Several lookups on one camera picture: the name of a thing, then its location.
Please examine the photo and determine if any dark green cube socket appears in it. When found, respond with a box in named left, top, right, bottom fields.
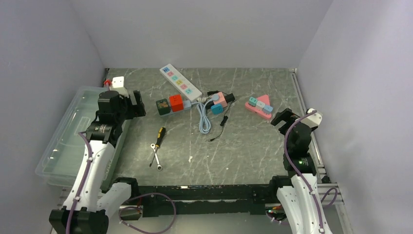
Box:
left=155, top=98, right=171, bottom=116

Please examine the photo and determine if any red cube socket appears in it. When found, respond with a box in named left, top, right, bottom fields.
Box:
left=169, top=94, right=184, bottom=112

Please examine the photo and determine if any light blue power strip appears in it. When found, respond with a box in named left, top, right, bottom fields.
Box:
left=162, top=100, right=191, bottom=117

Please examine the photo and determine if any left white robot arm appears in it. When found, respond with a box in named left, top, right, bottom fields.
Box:
left=49, top=90, right=146, bottom=234

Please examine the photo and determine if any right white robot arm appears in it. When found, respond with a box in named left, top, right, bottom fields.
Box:
left=268, top=108, right=332, bottom=234

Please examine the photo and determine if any pink socket adapter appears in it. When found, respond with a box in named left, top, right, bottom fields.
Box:
left=211, top=92, right=228, bottom=108

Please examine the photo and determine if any teal blue plug adapter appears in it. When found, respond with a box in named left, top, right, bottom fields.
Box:
left=210, top=103, right=224, bottom=115

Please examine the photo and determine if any pink triangular power strip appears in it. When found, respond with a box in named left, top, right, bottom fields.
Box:
left=244, top=94, right=274, bottom=120

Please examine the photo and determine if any black yellow screwdriver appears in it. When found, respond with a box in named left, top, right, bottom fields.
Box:
left=155, top=127, right=166, bottom=149

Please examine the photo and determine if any white multicolour power strip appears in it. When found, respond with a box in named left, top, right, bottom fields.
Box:
left=159, top=64, right=203, bottom=101

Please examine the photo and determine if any silver ratchet wrench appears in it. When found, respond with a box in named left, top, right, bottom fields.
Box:
left=149, top=144, right=163, bottom=171

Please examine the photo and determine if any clear plastic storage bin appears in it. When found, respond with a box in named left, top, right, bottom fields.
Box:
left=35, top=86, right=132, bottom=189

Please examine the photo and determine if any light blue coiled cable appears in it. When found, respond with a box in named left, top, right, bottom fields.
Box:
left=191, top=97, right=217, bottom=135

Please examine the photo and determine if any black aluminium base frame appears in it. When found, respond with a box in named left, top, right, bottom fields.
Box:
left=106, top=176, right=331, bottom=217

